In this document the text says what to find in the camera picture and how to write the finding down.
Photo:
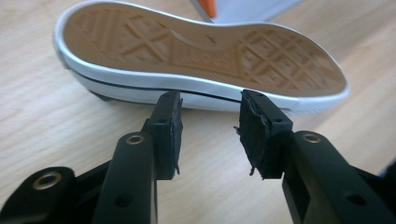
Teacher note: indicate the black canvas sneaker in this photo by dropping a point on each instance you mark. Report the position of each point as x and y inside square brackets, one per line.
[186, 56]

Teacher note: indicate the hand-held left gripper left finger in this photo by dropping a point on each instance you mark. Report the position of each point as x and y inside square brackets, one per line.
[130, 174]

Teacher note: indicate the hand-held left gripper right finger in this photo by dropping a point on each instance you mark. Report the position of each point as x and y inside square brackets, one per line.
[317, 174]

